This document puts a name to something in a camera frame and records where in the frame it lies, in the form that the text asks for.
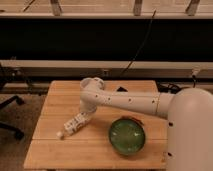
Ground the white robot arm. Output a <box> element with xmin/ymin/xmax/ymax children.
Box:
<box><xmin>80</xmin><ymin>77</ymin><xmax>213</xmax><ymax>171</ymax></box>

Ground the green ceramic bowl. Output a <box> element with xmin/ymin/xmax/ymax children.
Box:
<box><xmin>108</xmin><ymin>117</ymin><xmax>146</xmax><ymax>156</ymax></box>

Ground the black smartphone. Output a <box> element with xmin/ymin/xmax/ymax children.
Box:
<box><xmin>116</xmin><ymin>87</ymin><xmax>127</xmax><ymax>92</ymax></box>

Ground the wooden folding table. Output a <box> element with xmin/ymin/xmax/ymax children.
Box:
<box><xmin>24</xmin><ymin>81</ymin><xmax>167</xmax><ymax>171</ymax></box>

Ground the black office chair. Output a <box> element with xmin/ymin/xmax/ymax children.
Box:
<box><xmin>0</xmin><ymin>63</ymin><xmax>26</xmax><ymax>141</ymax></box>

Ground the black floor cable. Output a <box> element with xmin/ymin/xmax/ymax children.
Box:
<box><xmin>157</xmin><ymin>82</ymin><xmax>183</xmax><ymax>94</ymax></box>

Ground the black hanging cable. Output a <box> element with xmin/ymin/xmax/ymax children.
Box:
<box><xmin>119</xmin><ymin>9</ymin><xmax>158</xmax><ymax>78</ymax></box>

